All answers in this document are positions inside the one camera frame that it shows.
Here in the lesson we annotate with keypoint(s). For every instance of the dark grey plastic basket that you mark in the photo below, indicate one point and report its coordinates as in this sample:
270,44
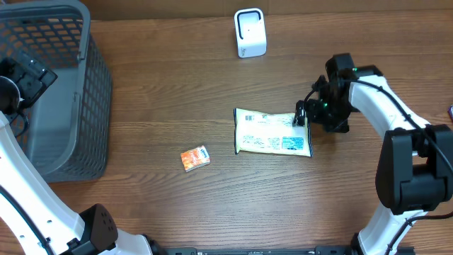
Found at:
67,138

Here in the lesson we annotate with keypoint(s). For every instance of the red purple pad package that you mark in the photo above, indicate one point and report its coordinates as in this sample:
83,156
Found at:
450,112

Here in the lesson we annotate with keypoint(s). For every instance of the yellow wet wipes pack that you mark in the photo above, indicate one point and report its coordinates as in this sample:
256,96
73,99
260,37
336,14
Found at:
270,134

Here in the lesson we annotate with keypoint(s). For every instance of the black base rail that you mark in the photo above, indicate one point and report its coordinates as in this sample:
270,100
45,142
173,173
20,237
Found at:
262,251

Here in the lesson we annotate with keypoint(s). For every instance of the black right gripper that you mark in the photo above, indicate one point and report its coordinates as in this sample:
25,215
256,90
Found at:
341,125

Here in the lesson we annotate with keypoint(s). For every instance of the small orange snack packet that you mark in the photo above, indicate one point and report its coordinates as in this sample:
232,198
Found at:
195,158

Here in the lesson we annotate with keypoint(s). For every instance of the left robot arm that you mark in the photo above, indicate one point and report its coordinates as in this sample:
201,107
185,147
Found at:
41,222

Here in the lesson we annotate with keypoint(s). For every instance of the white barcode scanner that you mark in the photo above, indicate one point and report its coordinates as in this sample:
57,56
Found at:
250,32

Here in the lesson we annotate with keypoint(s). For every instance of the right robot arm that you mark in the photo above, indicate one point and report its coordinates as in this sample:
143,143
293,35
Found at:
414,171

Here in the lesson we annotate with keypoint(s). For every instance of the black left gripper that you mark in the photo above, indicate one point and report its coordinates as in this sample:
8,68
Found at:
35,86

